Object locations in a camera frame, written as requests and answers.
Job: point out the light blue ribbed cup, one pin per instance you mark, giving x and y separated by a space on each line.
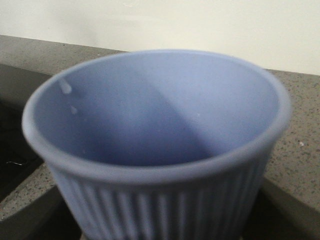
164 144

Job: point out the black glass gas stove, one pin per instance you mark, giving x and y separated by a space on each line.
17 160

